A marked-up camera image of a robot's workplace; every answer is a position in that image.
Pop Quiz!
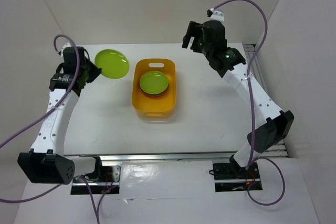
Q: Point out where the green plate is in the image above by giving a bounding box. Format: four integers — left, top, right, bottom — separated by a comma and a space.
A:
94, 49, 130, 79
139, 71, 169, 94

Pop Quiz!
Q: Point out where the black plate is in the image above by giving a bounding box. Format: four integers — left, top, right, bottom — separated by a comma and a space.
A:
142, 91, 166, 98

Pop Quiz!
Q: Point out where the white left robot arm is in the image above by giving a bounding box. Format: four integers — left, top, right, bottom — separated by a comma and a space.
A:
17, 58, 101, 185

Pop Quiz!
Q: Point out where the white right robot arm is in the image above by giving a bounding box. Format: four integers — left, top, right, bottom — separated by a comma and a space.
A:
182, 20, 294, 178

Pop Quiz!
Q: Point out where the yellow plastic bin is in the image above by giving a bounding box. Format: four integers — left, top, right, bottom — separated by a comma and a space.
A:
132, 58, 176, 118

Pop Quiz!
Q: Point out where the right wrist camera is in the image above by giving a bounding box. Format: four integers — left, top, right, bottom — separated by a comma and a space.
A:
207, 8, 225, 23

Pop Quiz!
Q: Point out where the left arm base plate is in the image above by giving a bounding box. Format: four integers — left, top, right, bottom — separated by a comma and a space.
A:
70, 164, 121, 195

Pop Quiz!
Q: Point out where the aluminium rail front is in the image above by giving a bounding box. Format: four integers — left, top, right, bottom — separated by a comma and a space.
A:
40, 152, 237, 163

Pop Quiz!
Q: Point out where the aluminium rail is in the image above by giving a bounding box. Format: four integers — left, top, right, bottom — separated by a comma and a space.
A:
40, 152, 237, 163
250, 59, 293, 153

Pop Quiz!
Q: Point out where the aluminium rail right side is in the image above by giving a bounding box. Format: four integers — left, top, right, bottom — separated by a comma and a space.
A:
250, 59, 293, 153

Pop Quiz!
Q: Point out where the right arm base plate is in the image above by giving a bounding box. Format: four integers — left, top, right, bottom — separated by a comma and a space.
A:
208, 163, 263, 192

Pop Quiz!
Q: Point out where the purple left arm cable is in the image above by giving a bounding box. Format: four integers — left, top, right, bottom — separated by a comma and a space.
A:
0, 34, 118, 224

